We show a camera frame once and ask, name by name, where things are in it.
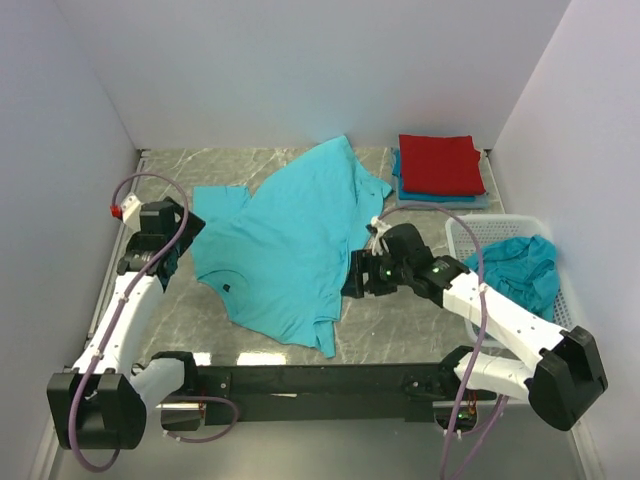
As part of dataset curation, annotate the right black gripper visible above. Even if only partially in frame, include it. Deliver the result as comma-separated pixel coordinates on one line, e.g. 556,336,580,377
340,248,412,298

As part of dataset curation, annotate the light blue t-shirt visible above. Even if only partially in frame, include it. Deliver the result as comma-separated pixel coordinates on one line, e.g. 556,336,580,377
191,136,391,358

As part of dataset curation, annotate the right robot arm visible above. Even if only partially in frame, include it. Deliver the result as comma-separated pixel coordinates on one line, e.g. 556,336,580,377
342,217,608,431

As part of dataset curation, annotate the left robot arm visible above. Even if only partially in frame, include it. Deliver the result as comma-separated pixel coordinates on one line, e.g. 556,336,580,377
47,195,205,450

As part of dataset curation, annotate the black base beam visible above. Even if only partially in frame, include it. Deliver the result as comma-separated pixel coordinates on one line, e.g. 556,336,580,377
191,363,460,422

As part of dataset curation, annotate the red folded t-shirt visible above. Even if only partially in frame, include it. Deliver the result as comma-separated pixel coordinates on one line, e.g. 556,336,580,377
399,134,486,197

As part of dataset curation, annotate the white plastic basket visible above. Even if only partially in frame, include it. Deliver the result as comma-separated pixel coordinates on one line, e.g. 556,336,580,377
445,214,575,330

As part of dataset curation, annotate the grey-blue folded t-shirt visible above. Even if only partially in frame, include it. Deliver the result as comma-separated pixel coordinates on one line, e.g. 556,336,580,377
391,173,489,210

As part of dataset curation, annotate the teal t-shirt in basket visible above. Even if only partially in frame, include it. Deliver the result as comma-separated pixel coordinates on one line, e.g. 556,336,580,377
482,235,560,322

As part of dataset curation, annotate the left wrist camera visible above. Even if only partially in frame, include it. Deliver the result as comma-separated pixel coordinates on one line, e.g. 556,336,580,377
110,192,143,232

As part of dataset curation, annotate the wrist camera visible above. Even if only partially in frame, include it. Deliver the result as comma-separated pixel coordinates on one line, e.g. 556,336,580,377
367,216,392,256
110,192,143,232

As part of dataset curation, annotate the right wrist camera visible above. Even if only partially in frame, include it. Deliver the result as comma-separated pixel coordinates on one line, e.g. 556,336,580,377
367,216,392,256

